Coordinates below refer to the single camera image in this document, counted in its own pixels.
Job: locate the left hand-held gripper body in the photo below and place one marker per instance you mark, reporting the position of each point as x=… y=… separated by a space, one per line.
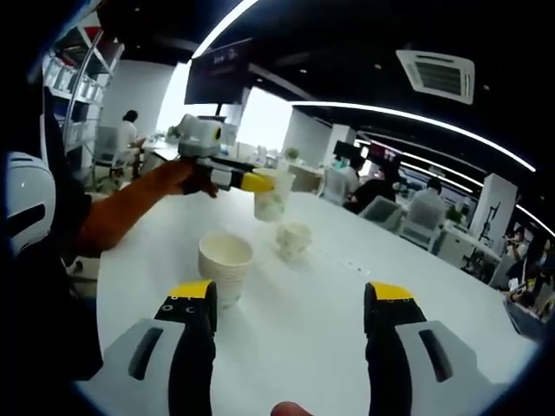
x=199 y=136

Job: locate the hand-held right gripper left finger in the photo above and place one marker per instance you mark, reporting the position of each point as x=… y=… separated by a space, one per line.
x=191 y=346

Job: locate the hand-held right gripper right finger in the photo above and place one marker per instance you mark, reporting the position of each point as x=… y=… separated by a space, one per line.
x=390 y=346

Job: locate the green print paper cup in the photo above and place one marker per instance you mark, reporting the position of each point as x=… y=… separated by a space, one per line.
x=273 y=203

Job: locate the cluster of paper cups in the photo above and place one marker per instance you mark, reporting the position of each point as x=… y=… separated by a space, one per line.
x=295 y=238

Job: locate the stack of nested paper cups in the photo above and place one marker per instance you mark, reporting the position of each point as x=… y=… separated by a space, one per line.
x=225 y=268

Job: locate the person's left hand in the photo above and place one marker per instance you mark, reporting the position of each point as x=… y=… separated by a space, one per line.
x=182 y=177

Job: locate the white office desk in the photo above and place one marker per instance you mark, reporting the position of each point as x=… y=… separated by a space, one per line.
x=162 y=149

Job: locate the green potted plant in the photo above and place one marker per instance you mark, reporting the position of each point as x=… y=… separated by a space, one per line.
x=292 y=153
x=453 y=215

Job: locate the white office cabinet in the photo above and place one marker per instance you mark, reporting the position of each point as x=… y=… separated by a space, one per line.
x=308 y=175

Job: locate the large black display screen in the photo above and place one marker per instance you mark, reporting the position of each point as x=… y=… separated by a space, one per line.
x=217 y=71

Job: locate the grey office chair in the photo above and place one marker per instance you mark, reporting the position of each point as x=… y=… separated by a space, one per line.
x=422 y=221
x=381 y=212
x=336 y=184
x=106 y=149

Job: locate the white table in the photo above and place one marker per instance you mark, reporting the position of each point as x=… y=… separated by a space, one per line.
x=303 y=325

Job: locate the black desk monitor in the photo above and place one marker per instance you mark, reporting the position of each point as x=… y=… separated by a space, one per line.
x=344 y=148

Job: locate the white ceiling light strip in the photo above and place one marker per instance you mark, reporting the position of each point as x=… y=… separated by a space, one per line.
x=390 y=111
x=219 y=30

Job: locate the curved grey pole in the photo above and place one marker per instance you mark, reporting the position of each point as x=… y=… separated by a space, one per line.
x=80 y=86

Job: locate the metal storage shelf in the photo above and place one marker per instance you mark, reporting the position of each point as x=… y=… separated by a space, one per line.
x=97 y=56

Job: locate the row of clear storage boxes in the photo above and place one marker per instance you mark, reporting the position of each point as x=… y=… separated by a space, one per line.
x=73 y=80

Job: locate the white chest-worn device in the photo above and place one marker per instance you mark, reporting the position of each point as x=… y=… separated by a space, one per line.
x=26 y=173

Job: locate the white ceiling air vent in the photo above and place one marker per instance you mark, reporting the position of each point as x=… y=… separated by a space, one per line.
x=438 y=76

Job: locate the red wall screen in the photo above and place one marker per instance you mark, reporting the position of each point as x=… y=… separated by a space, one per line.
x=381 y=154

